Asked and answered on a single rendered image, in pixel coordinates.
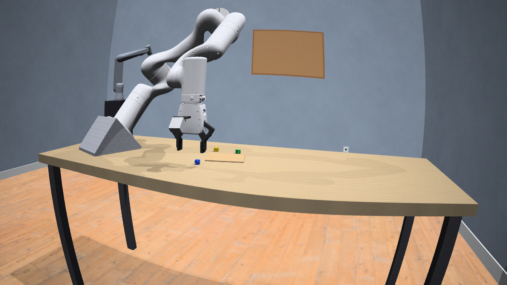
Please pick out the tan mat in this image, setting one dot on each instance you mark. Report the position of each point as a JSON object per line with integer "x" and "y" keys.
{"x": 225, "y": 157}

